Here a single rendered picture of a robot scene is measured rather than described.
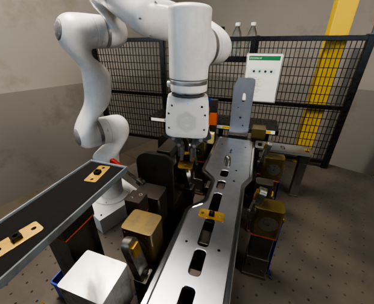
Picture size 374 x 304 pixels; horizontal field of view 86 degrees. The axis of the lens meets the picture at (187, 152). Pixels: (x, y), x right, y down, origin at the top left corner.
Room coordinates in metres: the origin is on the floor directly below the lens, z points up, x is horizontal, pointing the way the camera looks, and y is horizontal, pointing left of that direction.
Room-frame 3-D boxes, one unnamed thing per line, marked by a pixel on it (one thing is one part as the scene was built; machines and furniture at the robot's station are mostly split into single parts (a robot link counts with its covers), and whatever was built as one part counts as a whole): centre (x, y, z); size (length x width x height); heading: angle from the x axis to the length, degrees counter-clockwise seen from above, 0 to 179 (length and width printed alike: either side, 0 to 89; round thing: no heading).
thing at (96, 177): (0.50, 0.26, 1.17); 0.08 x 0.04 x 0.01; 170
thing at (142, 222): (0.40, 0.13, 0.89); 0.12 x 0.08 x 0.38; 72
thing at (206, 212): (0.49, -0.08, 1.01); 0.08 x 0.04 x 0.01; 72
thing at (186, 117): (0.47, 0.00, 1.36); 0.10 x 0.07 x 0.11; 83
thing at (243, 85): (1.18, -0.32, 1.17); 0.12 x 0.01 x 0.34; 72
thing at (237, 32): (1.58, -0.34, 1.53); 0.07 x 0.07 x 0.20
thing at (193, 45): (0.47, -0.01, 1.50); 0.09 x 0.08 x 0.13; 135
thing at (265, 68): (1.43, -0.50, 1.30); 0.23 x 0.02 x 0.31; 72
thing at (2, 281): (0.38, 0.31, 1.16); 0.37 x 0.14 x 0.02; 162
